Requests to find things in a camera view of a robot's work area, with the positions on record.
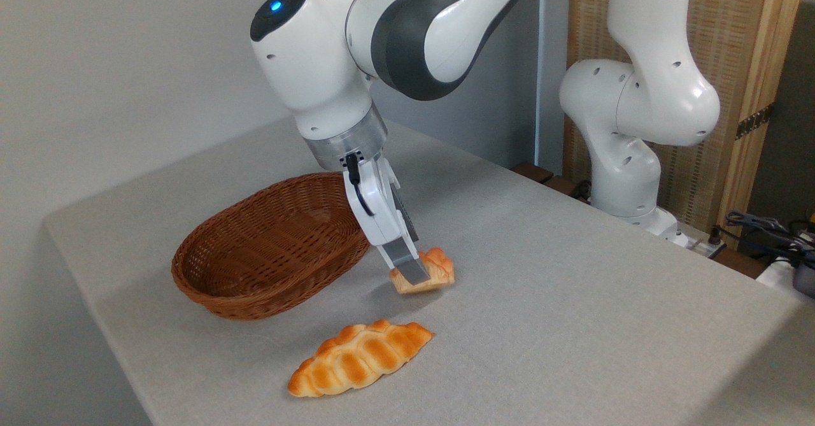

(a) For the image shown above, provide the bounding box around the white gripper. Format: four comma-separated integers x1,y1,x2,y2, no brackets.
344,155,430,285

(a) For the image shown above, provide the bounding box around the round knotted bread roll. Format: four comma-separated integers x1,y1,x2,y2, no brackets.
390,248,456,295

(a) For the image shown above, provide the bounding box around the long braided bread loaf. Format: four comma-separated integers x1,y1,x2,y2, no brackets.
287,320,436,399

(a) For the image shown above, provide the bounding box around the brown wicker basket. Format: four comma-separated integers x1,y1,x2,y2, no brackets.
171,173,372,322

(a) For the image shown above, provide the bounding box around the white power strip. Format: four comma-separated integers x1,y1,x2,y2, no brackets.
755,255,815,302

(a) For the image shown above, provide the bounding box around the brass hinge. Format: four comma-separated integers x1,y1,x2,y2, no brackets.
735,103,775,140

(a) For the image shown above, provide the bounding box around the dark grey box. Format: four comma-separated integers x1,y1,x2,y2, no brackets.
792,259,815,298

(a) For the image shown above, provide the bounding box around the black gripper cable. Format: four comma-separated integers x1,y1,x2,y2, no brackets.
344,153,376,217

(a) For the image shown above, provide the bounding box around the white vertical wall trim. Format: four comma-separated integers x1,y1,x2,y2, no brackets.
535,0,571,173

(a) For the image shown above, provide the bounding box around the bundle of dark cables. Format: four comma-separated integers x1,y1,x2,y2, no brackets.
716,209,815,262

